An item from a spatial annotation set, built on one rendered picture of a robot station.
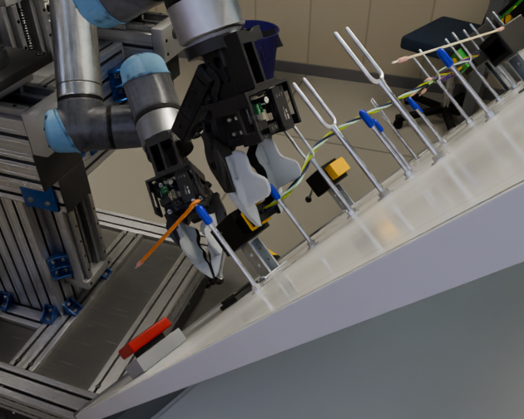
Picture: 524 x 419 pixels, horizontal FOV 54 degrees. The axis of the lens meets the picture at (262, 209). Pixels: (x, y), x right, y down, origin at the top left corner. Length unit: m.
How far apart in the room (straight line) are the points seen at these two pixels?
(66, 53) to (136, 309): 1.10
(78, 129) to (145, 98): 0.16
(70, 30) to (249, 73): 0.48
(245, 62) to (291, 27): 3.36
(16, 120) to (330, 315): 0.94
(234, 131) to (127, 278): 1.44
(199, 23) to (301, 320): 0.39
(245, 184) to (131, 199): 2.14
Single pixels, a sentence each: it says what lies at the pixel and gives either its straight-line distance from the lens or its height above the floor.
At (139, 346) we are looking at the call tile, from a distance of 0.56.
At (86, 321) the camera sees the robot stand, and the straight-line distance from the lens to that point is 1.87.
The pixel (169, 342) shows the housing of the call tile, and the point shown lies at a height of 1.13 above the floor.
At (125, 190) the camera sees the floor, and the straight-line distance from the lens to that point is 2.77.
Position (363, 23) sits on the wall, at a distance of 3.77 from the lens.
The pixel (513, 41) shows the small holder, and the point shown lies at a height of 1.36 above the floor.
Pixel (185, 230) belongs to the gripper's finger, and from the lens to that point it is 0.76.
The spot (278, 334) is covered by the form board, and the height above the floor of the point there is 1.38.
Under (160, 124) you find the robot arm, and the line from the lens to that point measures 0.78.
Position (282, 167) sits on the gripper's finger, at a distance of 0.61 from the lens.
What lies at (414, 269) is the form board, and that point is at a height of 1.46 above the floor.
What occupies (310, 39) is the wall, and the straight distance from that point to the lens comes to 3.89.
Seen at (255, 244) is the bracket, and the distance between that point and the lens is 0.67.
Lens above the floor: 1.57
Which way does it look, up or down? 38 degrees down
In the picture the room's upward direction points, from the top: straight up
